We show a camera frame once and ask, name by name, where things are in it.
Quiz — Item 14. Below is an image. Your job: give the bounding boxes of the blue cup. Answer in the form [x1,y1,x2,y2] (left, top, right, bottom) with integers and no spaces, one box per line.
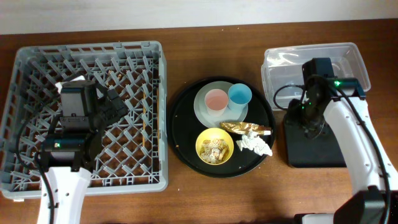
[228,83,252,111]

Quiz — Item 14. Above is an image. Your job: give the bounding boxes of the white napkin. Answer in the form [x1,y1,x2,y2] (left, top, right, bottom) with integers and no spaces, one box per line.
[236,131,273,156]

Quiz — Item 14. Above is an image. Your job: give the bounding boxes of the gold foil wrapper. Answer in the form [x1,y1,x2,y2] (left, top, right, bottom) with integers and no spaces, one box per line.
[220,121,272,136]

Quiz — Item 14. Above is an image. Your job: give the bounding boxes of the pink cup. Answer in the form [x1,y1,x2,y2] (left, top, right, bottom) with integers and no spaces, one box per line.
[205,89,229,117]

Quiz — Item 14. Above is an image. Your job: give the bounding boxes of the yellow bowl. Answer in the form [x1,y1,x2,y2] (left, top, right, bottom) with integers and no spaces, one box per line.
[195,128,234,166]

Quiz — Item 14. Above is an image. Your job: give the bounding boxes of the food scraps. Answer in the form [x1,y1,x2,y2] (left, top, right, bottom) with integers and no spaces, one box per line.
[199,139,229,164]

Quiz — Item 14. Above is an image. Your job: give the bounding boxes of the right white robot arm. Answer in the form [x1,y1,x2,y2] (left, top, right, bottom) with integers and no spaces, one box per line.
[283,58,397,224]

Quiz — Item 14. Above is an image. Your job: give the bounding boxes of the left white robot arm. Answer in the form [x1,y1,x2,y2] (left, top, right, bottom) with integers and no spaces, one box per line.
[34,76,129,223]

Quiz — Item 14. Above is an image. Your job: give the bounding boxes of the grey dishwasher rack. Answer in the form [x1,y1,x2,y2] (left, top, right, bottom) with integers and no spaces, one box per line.
[1,41,168,200]

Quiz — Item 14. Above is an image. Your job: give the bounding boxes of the clear plastic bin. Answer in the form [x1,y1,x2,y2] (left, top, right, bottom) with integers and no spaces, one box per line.
[261,42,371,111]

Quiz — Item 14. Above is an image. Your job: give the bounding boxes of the black rectangular tray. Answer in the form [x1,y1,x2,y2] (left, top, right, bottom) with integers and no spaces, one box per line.
[283,114,346,168]

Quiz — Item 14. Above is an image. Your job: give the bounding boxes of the grey round plate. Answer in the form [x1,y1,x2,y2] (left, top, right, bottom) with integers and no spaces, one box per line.
[193,81,248,128]

